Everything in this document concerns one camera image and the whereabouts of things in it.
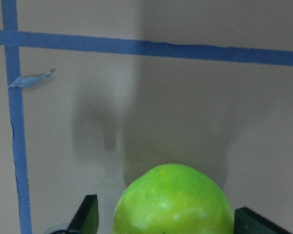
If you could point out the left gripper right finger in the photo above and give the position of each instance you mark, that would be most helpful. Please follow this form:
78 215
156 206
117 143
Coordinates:
246 221

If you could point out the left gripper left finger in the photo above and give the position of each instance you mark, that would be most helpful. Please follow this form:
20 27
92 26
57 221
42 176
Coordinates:
86 219

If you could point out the green apple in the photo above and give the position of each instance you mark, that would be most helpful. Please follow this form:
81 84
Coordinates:
173 199

